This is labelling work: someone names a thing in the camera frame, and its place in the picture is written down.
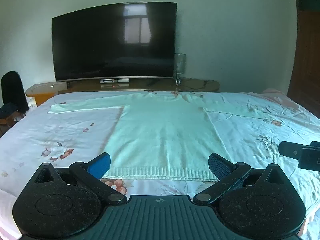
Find glass table lamp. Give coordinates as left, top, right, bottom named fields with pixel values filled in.
left=174, top=53, right=187, bottom=85

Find white knit sweater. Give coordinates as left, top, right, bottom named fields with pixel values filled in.
left=47, top=91, right=265, bottom=182

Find wooden chair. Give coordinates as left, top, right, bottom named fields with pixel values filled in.
left=0, top=110, right=27, bottom=137

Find floral bed sheet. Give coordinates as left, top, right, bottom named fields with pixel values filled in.
left=0, top=89, right=320, bottom=240

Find large black television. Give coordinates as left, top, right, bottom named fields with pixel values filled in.
left=51, top=2, right=178, bottom=83

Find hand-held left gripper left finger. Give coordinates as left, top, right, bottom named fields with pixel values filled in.
left=34, top=152, right=127, bottom=205

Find silver set-top box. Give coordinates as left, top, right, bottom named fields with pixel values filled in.
left=100, top=78, right=130, bottom=84

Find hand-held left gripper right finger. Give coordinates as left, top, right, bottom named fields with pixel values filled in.
left=193, top=153, right=288, bottom=205

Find wooden television stand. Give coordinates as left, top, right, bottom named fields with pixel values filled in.
left=25, top=77, right=221, bottom=107

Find black cables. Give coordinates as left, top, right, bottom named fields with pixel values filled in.
left=180, top=77, right=216, bottom=90

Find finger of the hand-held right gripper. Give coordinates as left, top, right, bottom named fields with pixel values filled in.
left=278, top=141, right=303, bottom=159

